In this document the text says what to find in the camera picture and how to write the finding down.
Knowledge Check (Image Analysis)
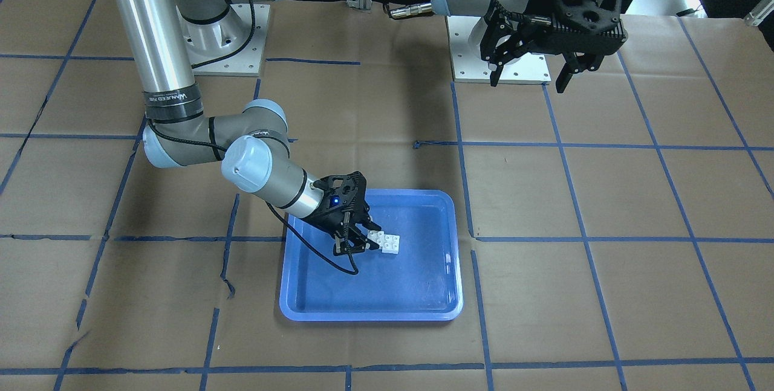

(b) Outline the blue plastic tray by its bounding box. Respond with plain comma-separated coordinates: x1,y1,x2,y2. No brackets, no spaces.
279,189,464,322

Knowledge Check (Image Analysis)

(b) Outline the brown paper table cover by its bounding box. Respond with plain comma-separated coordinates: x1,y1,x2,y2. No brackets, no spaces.
1,0,773,390

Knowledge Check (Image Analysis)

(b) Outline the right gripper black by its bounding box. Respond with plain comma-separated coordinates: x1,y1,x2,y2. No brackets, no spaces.
299,171,383,256

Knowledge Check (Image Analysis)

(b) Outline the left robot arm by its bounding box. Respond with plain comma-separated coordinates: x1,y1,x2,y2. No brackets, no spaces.
431,0,628,92

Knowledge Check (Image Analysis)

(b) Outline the white block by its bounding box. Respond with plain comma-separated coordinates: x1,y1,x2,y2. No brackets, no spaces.
380,234,400,255
368,231,385,250

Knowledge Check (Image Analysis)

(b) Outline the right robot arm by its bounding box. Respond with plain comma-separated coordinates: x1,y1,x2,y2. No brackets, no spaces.
116,0,383,256

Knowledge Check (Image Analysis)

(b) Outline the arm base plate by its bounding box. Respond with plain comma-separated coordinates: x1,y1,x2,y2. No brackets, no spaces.
178,4,272,77
445,15,552,85

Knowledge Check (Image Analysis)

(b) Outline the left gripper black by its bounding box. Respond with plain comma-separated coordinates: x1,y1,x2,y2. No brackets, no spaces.
481,0,628,94

